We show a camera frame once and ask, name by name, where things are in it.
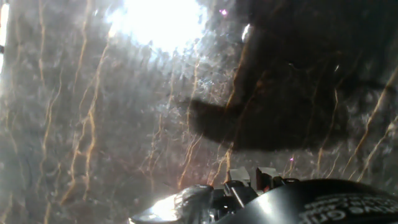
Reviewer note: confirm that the gripper left finger with pad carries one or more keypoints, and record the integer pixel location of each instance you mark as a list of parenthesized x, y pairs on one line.
[(239, 186)]

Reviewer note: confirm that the gripper right finger with pad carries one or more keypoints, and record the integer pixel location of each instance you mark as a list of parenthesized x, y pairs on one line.
[(267, 180)]

